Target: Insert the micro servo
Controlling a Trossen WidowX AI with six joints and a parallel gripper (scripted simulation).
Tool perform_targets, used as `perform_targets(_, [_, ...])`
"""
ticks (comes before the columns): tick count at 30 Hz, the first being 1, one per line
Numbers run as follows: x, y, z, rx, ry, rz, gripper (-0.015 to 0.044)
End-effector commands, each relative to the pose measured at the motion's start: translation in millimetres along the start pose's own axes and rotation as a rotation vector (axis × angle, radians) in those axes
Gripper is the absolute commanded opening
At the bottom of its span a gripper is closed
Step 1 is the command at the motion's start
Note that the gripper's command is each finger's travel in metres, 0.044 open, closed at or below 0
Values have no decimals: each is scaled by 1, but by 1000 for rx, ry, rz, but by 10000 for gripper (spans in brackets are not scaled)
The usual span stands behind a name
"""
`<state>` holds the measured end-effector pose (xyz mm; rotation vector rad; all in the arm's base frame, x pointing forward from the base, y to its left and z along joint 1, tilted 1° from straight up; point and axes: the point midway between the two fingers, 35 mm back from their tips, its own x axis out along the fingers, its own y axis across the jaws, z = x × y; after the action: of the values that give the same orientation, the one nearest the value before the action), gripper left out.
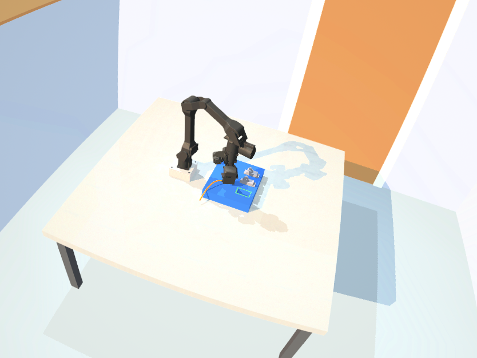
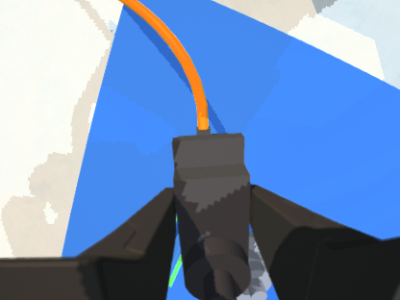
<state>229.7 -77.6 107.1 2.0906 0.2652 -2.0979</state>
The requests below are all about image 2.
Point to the blue flat deck panel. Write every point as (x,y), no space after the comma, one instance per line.
(318,130)

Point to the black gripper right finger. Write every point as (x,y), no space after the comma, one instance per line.
(309,256)

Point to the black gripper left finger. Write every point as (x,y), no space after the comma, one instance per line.
(133,262)

